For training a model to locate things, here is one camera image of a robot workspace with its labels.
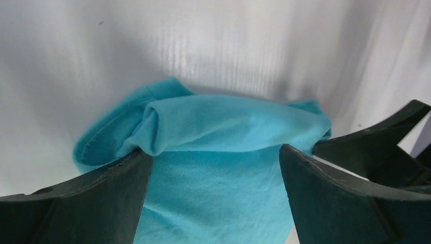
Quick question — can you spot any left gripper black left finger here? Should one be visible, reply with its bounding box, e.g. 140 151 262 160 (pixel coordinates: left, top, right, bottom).
1 150 153 243

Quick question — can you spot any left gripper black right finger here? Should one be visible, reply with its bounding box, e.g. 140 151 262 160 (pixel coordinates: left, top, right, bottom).
280 145 430 243

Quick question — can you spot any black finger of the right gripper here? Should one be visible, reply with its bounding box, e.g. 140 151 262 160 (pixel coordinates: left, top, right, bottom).
313 100 430 188

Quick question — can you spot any teal t shirt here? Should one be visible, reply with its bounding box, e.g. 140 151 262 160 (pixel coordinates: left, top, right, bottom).
73 78 331 243

